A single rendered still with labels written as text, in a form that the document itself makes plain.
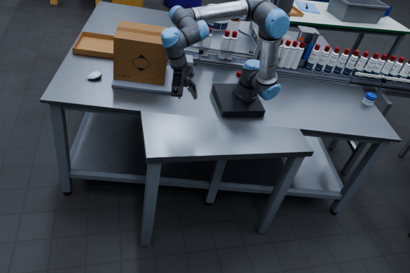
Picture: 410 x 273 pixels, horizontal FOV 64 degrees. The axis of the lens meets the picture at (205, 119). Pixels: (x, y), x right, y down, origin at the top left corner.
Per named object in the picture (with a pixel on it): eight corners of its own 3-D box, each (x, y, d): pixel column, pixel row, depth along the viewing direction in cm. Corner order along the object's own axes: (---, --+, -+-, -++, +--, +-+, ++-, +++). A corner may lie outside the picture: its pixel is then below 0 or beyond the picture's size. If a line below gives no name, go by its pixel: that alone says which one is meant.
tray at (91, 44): (125, 42, 236) (125, 37, 234) (120, 60, 216) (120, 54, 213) (82, 36, 232) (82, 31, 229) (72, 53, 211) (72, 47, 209)
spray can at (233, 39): (231, 57, 236) (238, 30, 224) (232, 61, 232) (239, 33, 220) (224, 56, 235) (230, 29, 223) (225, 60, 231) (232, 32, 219)
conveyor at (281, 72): (343, 77, 254) (346, 72, 251) (349, 85, 246) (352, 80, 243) (127, 47, 230) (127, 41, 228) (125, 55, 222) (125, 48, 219)
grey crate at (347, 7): (360, 12, 418) (369, -6, 404) (381, 25, 389) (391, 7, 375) (321, 8, 398) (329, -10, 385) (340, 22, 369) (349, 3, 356)
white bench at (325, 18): (349, 60, 496) (374, 8, 447) (379, 87, 440) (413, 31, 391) (231, 53, 442) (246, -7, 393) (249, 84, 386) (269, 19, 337)
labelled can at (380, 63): (375, 79, 250) (389, 55, 238) (373, 81, 247) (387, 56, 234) (369, 76, 253) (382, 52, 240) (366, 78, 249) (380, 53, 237)
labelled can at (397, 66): (392, 83, 250) (407, 60, 237) (386, 82, 249) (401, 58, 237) (389, 80, 254) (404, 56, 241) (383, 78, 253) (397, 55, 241)
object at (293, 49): (288, 66, 242) (298, 40, 229) (290, 69, 238) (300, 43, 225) (282, 64, 241) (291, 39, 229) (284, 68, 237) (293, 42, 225)
